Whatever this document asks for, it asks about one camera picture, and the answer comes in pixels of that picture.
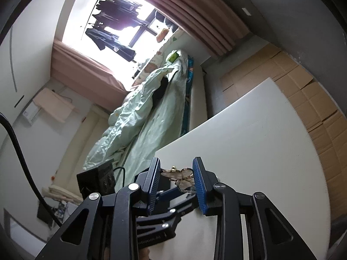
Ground green toy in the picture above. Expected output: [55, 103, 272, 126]
[166, 50, 180, 63]

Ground pink curtain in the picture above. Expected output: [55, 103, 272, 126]
[92, 0, 252, 58]
[51, 39, 131, 112]

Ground black electronic device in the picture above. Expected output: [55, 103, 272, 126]
[77, 161, 118, 196]

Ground dark cloth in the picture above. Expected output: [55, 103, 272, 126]
[152, 76, 170, 104]

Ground beige cloth cover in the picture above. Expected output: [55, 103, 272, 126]
[34, 88, 81, 123]

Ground flattened cardboard sheets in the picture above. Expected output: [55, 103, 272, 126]
[219, 43, 346, 197]

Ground printed window seat cushion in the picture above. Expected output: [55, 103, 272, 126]
[132, 30, 185, 88]

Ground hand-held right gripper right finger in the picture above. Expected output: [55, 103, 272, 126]
[192, 156, 318, 260]

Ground dark blue cushion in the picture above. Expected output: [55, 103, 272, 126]
[156, 10, 174, 29]

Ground beige headboard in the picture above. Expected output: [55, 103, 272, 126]
[51, 106, 117, 193]

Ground black cable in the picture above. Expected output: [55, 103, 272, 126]
[0, 113, 63, 226]

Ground row of hanging clothes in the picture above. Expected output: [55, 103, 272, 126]
[85, 0, 151, 63]

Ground white air conditioner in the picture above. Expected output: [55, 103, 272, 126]
[23, 100, 45, 125]

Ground cartoon print bed frame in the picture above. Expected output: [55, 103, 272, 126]
[180, 54, 215, 139]

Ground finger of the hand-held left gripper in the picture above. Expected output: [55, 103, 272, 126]
[137, 202, 190, 226]
[157, 187, 196, 205]

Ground window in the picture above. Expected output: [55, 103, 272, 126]
[62, 0, 180, 87]

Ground gold butterfly hair clip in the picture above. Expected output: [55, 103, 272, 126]
[161, 165, 196, 195]

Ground green duvet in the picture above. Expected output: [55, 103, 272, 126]
[83, 59, 188, 172]

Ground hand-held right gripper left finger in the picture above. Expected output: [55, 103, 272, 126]
[35, 156, 163, 260]

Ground white folded bedding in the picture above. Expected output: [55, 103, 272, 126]
[41, 184, 83, 204]

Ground green bedsheet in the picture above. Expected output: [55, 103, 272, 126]
[116, 84, 191, 186]

